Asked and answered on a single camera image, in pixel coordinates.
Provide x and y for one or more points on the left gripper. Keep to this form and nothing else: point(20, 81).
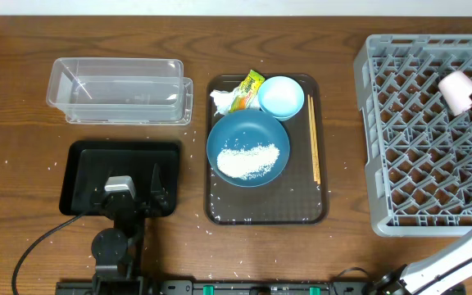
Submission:
point(162, 197)

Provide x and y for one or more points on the pink cup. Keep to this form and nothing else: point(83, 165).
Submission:
point(456, 89)

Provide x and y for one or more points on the dark blue plate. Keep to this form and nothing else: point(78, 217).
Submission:
point(246, 130)

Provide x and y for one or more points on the wooden chopstick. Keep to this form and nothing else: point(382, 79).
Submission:
point(314, 152)
point(317, 145)

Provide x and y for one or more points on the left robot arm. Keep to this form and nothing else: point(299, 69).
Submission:
point(110, 247)

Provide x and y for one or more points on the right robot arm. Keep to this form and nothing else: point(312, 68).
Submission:
point(449, 262)

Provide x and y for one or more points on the grey dishwasher rack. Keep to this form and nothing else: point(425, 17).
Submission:
point(408, 64)

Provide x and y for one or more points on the black plastic tray bin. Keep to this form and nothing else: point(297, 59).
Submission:
point(90, 164)

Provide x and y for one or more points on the white rice pile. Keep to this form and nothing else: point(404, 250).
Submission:
point(247, 164)

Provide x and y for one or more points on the crumpled white tissue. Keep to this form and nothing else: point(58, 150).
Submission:
point(223, 101)

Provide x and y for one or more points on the clear plastic bin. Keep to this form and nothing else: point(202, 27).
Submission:
point(121, 91)

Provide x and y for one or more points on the yellow green snack wrapper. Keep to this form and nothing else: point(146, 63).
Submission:
point(245, 95)

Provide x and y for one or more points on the brown serving tray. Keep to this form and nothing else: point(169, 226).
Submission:
point(293, 198)

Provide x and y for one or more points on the light blue bowl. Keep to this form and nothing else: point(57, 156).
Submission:
point(281, 97)

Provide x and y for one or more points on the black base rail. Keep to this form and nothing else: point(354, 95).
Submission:
point(184, 287)

